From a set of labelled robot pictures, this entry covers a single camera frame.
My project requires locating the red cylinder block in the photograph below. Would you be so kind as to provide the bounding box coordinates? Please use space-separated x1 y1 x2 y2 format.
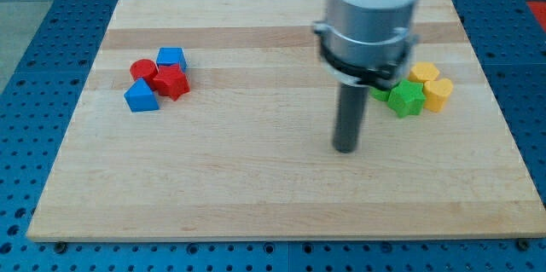
130 59 158 91

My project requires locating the green block behind rod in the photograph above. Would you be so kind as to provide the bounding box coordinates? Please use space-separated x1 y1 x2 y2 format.
370 87 391 102

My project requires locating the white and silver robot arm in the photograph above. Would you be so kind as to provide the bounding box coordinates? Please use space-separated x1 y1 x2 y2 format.
313 0 418 153

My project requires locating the wooden board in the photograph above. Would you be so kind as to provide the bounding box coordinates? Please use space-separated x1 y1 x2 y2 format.
26 0 545 243

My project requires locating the blue cube block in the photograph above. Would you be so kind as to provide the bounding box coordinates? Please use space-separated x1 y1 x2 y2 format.
155 47 187 72

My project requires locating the red star block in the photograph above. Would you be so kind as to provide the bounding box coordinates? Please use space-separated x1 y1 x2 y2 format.
153 64 190 101

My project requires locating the blue triangle block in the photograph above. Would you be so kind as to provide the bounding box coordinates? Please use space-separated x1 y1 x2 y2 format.
124 78 160 113

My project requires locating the green star block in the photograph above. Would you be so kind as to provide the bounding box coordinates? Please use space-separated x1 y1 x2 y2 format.
386 79 427 118

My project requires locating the yellow hexagon block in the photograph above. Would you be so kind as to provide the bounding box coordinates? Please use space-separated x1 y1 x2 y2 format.
408 61 440 84

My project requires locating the yellow heart block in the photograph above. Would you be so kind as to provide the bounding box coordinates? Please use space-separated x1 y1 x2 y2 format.
423 78 454 113

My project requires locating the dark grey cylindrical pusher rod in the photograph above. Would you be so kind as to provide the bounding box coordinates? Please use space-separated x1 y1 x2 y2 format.
332 84 369 153

